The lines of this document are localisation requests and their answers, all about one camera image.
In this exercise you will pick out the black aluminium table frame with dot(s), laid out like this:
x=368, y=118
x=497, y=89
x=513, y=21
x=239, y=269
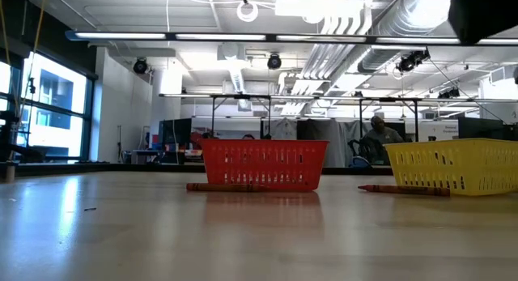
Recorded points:
x=121, y=167

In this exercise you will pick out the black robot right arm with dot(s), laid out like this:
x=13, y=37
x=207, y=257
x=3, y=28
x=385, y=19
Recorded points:
x=481, y=14

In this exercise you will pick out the small cup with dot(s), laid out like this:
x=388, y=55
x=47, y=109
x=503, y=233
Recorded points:
x=10, y=173

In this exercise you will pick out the silver ventilation duct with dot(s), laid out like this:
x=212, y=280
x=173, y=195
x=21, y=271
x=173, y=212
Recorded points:
x=388, y=50

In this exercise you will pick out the person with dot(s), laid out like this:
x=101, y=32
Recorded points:
x=380, y=135

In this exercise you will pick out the long ceiling light bar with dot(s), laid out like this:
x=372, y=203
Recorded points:
x=170, y=36

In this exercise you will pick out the black metal rack frame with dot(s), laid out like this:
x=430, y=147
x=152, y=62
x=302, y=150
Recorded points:
x=240, y=96
x=396, y=99

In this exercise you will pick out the red plastic basket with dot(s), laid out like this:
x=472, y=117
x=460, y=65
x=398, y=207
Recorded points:
x=263, y=159

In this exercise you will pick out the yellow plastic basket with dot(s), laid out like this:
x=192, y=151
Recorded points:
x=445, y=144

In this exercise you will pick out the black round ceiling device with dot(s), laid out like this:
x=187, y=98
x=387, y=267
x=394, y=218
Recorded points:
x=274, y=61
x=140, y=65

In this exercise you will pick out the black ceiling spotlight cluster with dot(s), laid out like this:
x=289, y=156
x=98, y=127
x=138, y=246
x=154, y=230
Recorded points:
x=410, y=62

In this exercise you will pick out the red-orange crayon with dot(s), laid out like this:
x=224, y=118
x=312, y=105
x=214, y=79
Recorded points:
x=404, y=190
x=226, y=187

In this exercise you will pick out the large window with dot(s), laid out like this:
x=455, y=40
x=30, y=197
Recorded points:
x=56, y=90

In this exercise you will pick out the black monitor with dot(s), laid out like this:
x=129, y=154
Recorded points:
x=481, y=129
x=175, y=130

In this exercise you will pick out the blue chair seat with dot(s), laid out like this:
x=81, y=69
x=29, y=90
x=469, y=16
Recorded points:
x=360, y=163

